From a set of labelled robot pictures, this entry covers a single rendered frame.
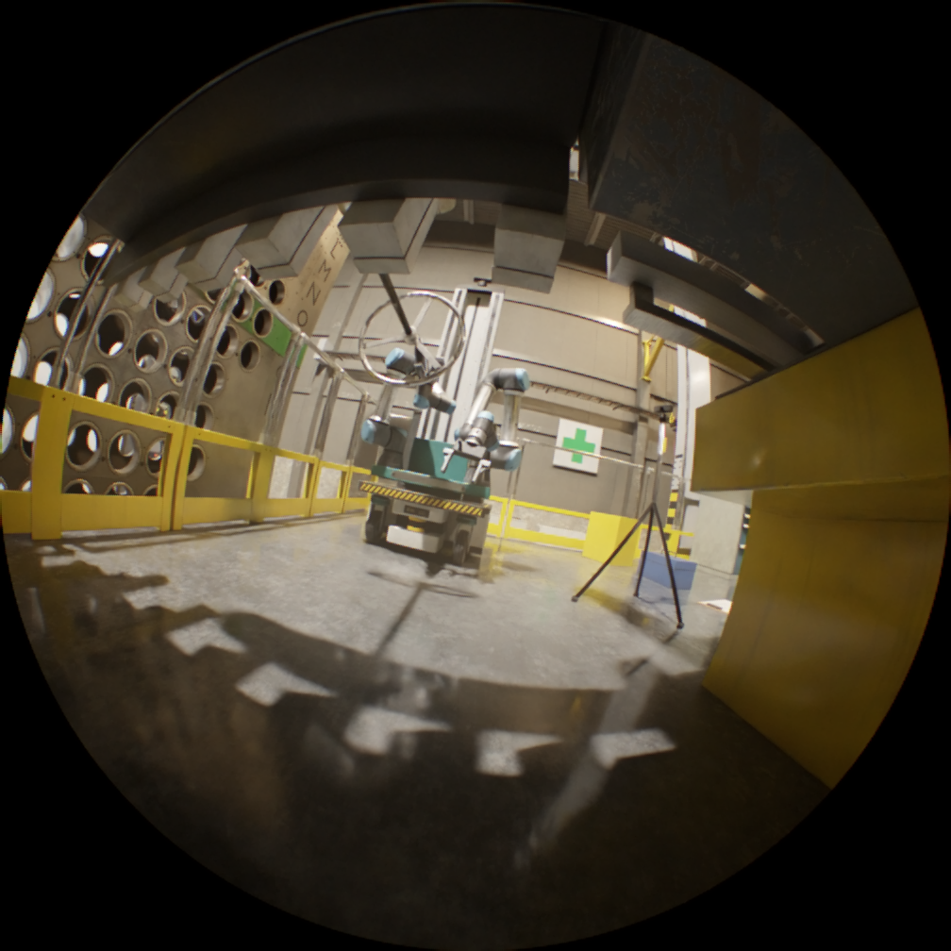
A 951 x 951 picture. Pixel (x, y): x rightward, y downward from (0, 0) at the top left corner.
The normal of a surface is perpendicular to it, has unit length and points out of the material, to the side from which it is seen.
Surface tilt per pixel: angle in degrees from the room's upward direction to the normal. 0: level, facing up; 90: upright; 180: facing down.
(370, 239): 180
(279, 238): 90
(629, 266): 180
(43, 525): 90
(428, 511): 90
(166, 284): 90
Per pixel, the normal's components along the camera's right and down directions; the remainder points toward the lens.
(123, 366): 0.98, 0.19
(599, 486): -0.02, -0.07
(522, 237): -0.20, 0.98
